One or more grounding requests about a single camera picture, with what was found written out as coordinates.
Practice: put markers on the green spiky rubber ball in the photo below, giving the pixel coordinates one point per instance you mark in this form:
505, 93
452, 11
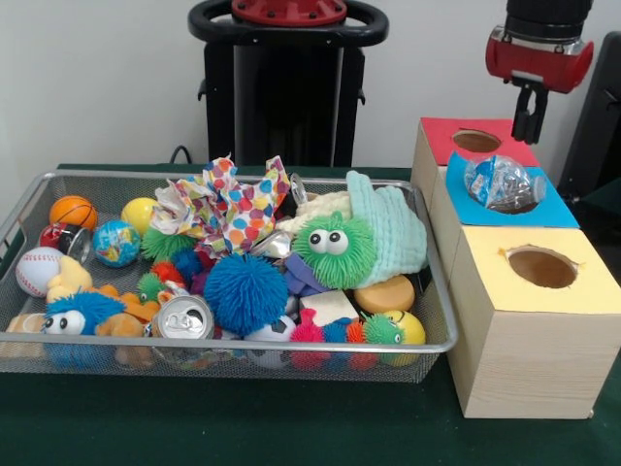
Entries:
339, 264

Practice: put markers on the crushed clear plastic bottle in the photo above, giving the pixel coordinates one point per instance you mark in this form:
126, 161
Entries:
502, 184

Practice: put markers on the white baseball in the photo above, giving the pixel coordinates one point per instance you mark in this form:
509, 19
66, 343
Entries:
36, 272

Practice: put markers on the cream knit cloth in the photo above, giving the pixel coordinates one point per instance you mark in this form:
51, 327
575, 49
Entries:
320, 206

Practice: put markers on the wooden three-hole box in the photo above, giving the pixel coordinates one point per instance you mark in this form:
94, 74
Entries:
533, 369

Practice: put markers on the dark green table cloth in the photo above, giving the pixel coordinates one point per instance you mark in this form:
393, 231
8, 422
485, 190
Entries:
242, 427

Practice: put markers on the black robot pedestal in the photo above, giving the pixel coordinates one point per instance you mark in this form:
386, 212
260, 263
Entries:
291, 97

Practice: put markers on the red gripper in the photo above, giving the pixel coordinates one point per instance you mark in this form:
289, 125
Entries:
538, 65

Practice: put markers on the green spiky ball with eyes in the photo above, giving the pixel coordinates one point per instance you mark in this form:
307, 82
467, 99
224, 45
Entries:
165, 242

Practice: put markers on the round orange sponge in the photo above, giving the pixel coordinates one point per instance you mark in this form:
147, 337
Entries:
383, 293

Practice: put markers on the black upright panel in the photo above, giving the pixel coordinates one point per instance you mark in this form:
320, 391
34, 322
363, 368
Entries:
604, 121

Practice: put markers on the blue spiky rubber ball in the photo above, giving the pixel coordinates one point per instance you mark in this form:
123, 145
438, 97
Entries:
245, 291

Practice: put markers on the rainbow spiky caterpillar toy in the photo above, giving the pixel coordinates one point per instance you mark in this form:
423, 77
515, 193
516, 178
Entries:
308, 332

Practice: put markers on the yellow smiley ball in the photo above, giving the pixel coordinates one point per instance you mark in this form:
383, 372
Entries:
412, 330

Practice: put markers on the colourful polka-dot cloth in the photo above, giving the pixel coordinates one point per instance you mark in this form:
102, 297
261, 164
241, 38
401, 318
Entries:
233, 209

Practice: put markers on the mint green cloth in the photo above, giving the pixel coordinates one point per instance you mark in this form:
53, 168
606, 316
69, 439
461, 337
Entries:
402, 233

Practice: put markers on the silver-top drink can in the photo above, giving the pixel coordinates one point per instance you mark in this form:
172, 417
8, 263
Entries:
182, 320

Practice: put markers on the shallow silver mesh bin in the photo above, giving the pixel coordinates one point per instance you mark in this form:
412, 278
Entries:
427, 291

